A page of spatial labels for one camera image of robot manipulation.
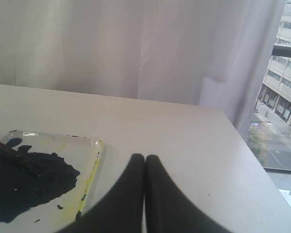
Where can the dark window rail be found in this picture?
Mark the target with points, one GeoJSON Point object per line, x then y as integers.
{"type": "Point", "coordinates": [281, 50]}

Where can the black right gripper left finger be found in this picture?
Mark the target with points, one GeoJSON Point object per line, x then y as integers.
{"type": "Point", "coordinates": [121, 209]}

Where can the grey building outside window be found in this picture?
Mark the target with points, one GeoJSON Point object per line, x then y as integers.
{"type": "Point", "coordinates": [275, 91]}

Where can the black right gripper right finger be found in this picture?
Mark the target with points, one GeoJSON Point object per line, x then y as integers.
{"type": "Point", "coordinates": [167, 209]}

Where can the black paintbrush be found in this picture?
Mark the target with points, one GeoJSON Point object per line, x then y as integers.
{"type": "Point", "coordinates": [20, 160]}

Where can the white paint tray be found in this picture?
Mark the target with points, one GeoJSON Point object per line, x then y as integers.
{"type": "Point", "coordinates": [69, 165]}

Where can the white curtain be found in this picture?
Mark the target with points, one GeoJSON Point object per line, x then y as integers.
{"type": "Point", "coordinates": [211, 53]}

